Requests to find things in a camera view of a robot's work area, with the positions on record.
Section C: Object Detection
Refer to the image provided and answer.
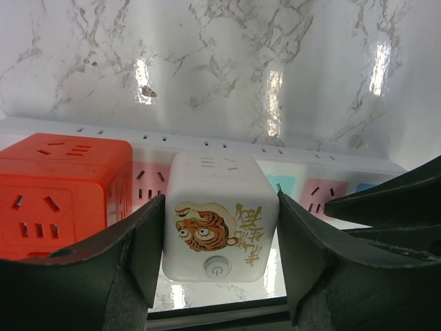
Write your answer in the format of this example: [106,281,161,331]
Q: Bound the red cube plug adapter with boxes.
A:
[1,133,132,260]

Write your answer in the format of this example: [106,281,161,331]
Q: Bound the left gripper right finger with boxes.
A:
[277,193,440,330]

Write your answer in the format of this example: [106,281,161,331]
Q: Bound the white cube plug tiger print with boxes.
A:
[162,152,279,283]

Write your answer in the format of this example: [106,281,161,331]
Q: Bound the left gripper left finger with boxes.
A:
[1,195,165,330]

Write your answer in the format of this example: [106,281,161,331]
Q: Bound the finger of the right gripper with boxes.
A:
[344,227,440,260]
[325,159,440,228]

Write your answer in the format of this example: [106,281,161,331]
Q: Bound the white power strip coloured sockets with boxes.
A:
[0,116,407,228]

